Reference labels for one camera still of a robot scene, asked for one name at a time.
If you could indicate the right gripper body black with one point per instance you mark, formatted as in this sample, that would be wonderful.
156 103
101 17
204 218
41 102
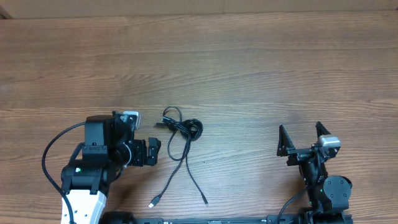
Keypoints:
298 156

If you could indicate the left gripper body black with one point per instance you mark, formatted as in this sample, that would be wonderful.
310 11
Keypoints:
133 153

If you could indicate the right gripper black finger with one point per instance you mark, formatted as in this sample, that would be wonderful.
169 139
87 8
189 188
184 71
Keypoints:
321 130
285 145

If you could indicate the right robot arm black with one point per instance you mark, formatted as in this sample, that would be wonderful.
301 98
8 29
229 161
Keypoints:
328 194

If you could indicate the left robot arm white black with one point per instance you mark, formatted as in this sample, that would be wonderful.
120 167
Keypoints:
109 147

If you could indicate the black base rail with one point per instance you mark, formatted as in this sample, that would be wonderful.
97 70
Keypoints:
217 220

